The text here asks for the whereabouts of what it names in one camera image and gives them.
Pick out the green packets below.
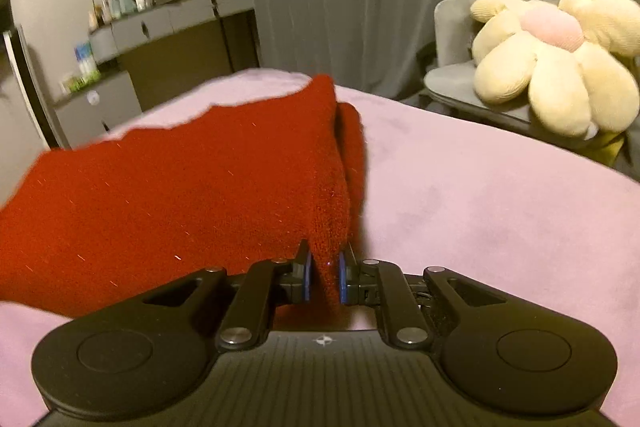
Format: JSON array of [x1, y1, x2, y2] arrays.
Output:
[[59, 74, 102, 96]]

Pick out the cream flower plush pillow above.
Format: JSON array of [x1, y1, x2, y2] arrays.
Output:
[[469, 0, 640, 142]]

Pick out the red knit coat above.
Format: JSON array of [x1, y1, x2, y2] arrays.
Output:
[[0, 74, 367, 324]]

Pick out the grey upholstered chair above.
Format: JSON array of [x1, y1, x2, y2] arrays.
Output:
[[423, 0, 640, 168]]

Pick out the grey vanity desk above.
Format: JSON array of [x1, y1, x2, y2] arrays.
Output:
[[88, 0, 262, 114]]

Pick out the row of cosmetic bottles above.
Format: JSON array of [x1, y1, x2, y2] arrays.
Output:
[[88, 0, 154, 32]]

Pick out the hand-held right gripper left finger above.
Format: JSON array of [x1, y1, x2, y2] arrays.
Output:
[[142, 239, 314, 352]]

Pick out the blue white wipes pack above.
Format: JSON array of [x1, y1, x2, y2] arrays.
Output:
[[74, 42, 99, 78]]

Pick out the pink plush blanket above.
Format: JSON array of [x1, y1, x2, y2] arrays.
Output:
[[0, 67, 640, 427]]

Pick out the grey bedside cabinet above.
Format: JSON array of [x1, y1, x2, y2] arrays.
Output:
[[53, 71, 144, 144]]

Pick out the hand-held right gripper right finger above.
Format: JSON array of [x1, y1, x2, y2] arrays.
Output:
[[338, 252, 502, 349]]

